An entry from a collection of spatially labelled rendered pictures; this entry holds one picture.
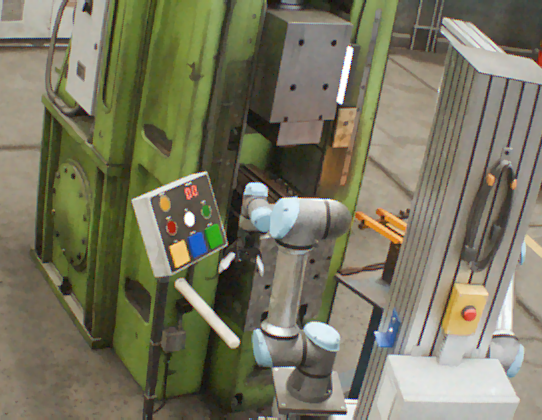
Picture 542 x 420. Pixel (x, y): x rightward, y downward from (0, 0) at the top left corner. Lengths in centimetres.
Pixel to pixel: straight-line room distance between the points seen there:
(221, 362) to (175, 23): 147
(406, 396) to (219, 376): 188
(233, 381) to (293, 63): 141
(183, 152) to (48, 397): 129
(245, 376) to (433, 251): 183
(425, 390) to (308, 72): 153
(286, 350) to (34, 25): 632
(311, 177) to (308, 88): 58
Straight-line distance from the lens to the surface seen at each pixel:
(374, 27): 378
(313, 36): 342
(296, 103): 349
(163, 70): 374
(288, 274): 268
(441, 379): 242
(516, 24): 1169
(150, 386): 369
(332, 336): 283
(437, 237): 231
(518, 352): 304
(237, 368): 395
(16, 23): 866
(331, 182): 395
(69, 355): 433
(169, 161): 360
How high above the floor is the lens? 254
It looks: 25 degrees down
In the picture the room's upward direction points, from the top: 11 degrees clockwise
